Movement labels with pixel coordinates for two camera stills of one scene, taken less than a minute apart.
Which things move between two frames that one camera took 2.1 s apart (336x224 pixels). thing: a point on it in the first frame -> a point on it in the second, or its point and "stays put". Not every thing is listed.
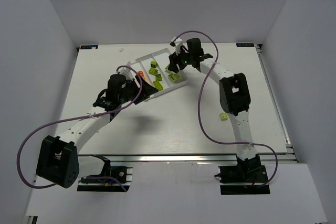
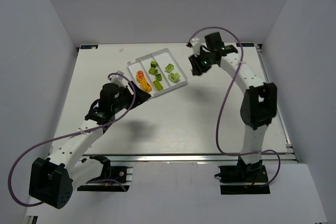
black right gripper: [177, 60] -> [197, 65]
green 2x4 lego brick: [158, 85] stays put
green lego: [166, 68] stays put
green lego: [153, 71] stays put
